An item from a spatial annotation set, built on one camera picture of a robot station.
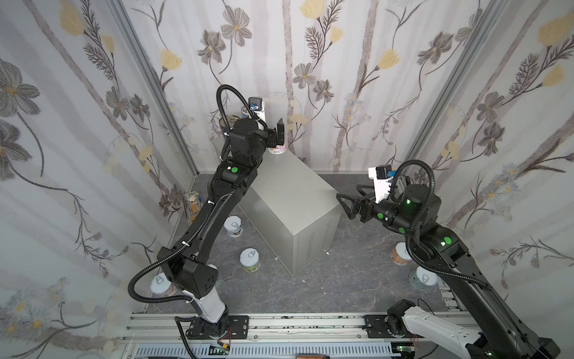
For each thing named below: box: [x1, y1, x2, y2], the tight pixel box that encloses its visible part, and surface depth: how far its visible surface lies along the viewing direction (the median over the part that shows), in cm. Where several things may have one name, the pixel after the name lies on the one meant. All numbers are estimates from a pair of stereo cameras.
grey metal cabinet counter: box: [211, 136, 346, 277], surface depth 70 cm
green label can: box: [239, 247, 261, 273], surface depth 86 cm
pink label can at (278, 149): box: [267, 143, 288, 155], surface depth 81 cm
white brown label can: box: [223, 214, 245, 238], surface depth 95 cm
